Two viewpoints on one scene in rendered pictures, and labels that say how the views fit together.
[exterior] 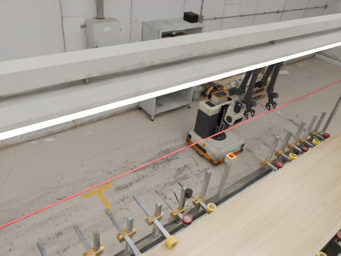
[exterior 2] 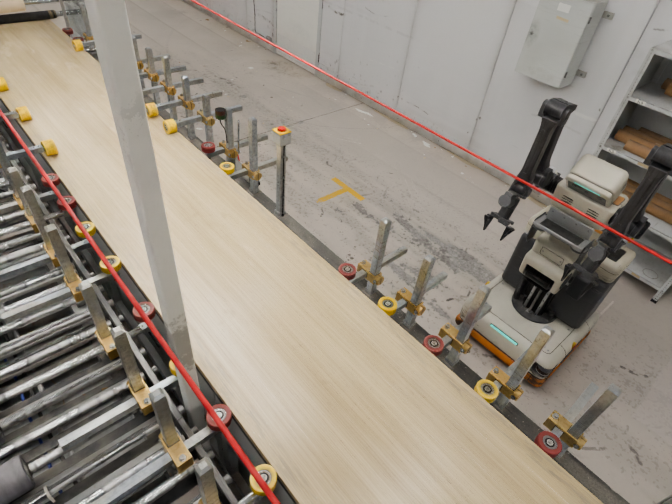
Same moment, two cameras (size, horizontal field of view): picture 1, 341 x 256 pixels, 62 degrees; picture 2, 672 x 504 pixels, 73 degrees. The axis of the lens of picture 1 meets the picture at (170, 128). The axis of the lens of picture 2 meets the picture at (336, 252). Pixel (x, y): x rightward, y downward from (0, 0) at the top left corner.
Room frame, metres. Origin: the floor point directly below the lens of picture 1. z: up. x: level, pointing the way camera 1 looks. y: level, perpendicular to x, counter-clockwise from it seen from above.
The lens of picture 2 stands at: (2.11, -2.61, 2.31)
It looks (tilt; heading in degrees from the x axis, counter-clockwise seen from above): 42 degrees down; 86
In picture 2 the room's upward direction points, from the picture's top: 8 degrees clockwise
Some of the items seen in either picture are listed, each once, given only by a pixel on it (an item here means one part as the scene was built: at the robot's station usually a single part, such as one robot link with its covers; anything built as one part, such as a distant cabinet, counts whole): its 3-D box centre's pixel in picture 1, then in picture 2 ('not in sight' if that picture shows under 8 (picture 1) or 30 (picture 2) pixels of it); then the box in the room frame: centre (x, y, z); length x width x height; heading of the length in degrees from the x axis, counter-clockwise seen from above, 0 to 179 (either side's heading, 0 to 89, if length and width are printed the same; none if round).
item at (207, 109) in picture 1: (216, 115); (562, 264); (3.58, -0.65, 0.59); 0.55 x 0.34 x 0.83; 132
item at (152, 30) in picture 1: (169, 69); (664, 177); (4.52, 0.15, 0.78); 0.90 x 0.45 x 1.55; 133
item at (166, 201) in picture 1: (171, 206); (237, 145); (1.59, -0.09, 0.84); 0.43 x 0.03 x 0.04; 43
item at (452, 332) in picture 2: (292, 145); (455, 338); (2.73, -1.45, 0.83); 0.14 x 0.06 x 0.05; 133
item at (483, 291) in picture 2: (296, 138); (466, 328); (2.74, -1.46, 0.92); 0.04 x 0.04 x 0.48; 43
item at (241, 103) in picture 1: (243, 102); (561, 236); (3.30, -0.91, 0.99); 0.28 x 0.16 x 0.22; 132
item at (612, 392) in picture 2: (316, 127); (581, 425); (3.08, -1.83, 0.90); 0.04 x 0.04 x 0.48; 43
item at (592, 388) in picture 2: (309, 131); (567, 419); (3.09, -1.77, 0.82); 0.43 x 0.03 x 0.04; 43
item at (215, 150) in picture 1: (215, 140); (527, 318); (3.51, -0.71, 0.16); 0.67 x 0.64 x 0.25; 42
